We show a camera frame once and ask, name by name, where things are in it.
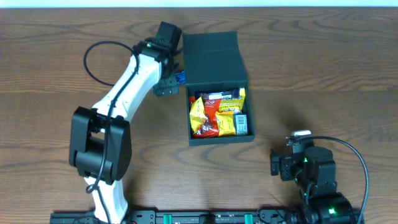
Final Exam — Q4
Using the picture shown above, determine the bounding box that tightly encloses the blue Oreo cookie pack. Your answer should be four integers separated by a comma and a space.
153, 71, 186, 96

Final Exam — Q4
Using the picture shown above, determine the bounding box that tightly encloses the yellow orange snack packet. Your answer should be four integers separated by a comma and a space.
189, 97, 206, 133

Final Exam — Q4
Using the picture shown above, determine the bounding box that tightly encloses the red Hacks candy bag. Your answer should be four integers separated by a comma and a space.
188, 96, 218, 139

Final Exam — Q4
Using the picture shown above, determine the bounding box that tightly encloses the purple Dairy Milk chocolate bar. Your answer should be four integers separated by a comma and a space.
195, 88, 239, 100

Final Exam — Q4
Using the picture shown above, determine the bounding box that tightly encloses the small blue box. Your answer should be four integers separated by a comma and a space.
234, 113, 248, 136

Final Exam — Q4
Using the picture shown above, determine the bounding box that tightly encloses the yellow candy bag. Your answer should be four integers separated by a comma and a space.
218, 88, 246, 113

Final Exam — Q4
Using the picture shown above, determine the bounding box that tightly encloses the small yellow packet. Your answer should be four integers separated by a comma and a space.
215, 111, 236, 137

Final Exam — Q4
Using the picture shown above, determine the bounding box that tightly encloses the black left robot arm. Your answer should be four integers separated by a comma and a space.
68, 38, 178, 223

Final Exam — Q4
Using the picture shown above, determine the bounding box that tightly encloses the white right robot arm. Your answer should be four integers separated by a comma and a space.
270, 135, 369, 223

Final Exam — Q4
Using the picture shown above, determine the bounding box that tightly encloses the dark green open box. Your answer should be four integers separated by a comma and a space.
182, 31, 256, 146

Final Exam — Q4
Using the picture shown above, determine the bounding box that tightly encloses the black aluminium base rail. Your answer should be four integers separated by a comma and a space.
49, 208, 364, 224

